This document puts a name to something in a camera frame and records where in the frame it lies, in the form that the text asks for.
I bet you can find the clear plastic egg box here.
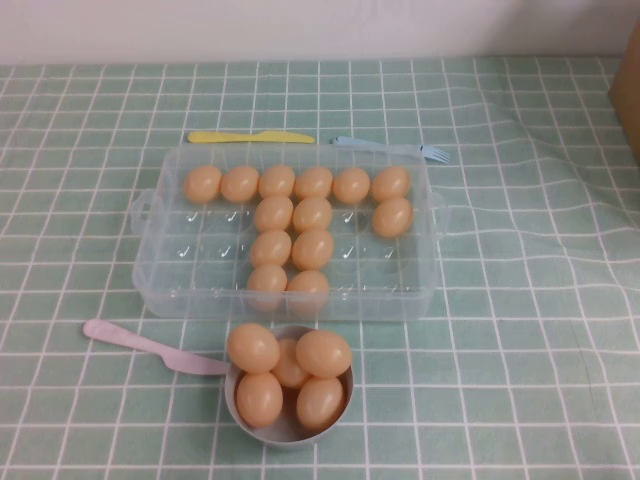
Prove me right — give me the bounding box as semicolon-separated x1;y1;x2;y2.
131;142;450;321

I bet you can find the beige plastic egg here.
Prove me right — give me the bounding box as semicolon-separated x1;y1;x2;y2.
286;269;331;314
292;196;334;234
372;196;415;238
370;165;412;203
249;229;293;269
183;164;223;204
245;264;289;311
296;375;346;430
290;228;335;271
254;195;295;234
269;338;314;390
293;166;334;200
235;371;284;428
295;329;353;378
258;164;297;199
227;322;282;375
220;165;261;204
332;167;372;205

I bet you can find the brown cardboard box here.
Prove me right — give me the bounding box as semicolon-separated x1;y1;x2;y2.
607;34;640;166

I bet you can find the yellow plastic knife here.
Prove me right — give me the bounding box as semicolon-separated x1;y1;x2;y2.
187;130;317;146

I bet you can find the blue plastic fork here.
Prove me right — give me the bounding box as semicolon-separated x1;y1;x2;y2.
329;135;452;165

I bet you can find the round grey bowl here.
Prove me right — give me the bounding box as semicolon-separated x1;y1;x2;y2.
223;324;356;453

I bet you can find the pink plastic knife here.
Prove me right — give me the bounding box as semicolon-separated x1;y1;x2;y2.
82;319;234;376

